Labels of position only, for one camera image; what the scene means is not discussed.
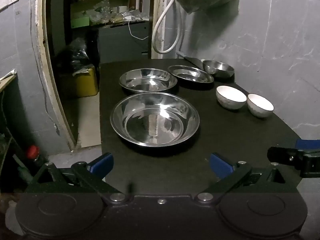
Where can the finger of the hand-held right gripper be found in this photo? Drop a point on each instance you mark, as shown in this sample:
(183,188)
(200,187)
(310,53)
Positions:
(282,155)
(308,144)

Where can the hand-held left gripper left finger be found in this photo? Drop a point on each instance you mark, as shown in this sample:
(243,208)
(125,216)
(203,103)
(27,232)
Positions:
(103,164)

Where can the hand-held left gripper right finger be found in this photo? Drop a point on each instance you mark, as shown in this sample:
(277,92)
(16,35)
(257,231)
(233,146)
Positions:
(220,166)

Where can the small white ceramic bowl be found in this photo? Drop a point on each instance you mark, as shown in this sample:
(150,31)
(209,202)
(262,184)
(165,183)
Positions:
(260,105)

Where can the large white ceramic bowl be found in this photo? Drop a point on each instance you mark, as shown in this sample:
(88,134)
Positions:
(231,97)

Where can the small steel plate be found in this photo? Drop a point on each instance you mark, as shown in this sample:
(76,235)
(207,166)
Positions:
(191,74)

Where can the steel bowl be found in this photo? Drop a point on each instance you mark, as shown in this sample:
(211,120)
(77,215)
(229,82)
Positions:
(217,68)

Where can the red capped bottle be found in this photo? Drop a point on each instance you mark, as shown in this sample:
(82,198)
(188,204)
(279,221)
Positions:
(33,152)

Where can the yellow container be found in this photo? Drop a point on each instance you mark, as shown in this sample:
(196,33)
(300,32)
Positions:
(86,82)

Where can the black plastic bag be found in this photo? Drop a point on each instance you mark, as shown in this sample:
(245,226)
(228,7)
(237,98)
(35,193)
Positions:
(72,52)

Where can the dark cabinet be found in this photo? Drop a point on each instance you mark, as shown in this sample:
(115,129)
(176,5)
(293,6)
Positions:
(120,42)

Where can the wooden counter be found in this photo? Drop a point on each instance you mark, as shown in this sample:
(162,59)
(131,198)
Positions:
(7,82)

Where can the white cloth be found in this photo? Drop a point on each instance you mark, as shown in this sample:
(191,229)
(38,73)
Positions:
(8,73)

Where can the green box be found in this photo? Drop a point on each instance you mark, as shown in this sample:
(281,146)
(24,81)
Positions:
(80,22)

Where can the cluttered shelf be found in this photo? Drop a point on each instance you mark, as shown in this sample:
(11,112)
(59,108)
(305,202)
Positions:
(107,7)

